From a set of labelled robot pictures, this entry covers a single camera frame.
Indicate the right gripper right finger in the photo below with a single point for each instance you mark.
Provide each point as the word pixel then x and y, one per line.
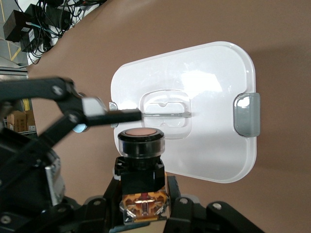
pixel 194 218

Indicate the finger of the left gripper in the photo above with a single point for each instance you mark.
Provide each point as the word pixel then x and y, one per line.
pixel 73 106
pixel 26 194

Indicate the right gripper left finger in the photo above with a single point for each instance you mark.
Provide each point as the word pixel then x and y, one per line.
pixel 99 213

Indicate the black push button switch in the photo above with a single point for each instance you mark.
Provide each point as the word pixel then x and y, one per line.
pixel 141 145

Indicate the grey box latch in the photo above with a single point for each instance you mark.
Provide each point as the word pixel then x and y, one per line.
pixel 112 106
pixel 246 116

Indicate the brown cardboard box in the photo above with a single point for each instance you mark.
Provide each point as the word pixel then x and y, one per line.
pixel 18 120

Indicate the black power adapter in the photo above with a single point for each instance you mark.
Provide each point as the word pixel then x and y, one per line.
pixel 14 26
pixel 53 13

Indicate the white plastic container lid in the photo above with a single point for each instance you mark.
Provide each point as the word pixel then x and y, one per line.
pixel 213 72

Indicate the aluminium profile frame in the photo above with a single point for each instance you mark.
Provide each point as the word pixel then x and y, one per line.
pixel 12 72

